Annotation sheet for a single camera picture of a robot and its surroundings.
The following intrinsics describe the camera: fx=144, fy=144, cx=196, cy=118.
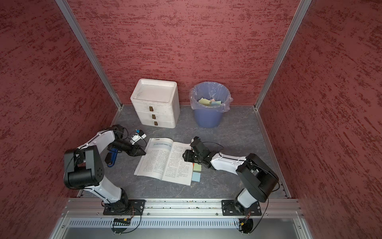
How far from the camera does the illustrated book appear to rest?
85 centimetres

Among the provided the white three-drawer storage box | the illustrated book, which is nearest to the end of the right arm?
the illustrated book

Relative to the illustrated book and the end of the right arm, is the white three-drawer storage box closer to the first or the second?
the illustrated book

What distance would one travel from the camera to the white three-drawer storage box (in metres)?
0.92

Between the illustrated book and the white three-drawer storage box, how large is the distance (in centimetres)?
16
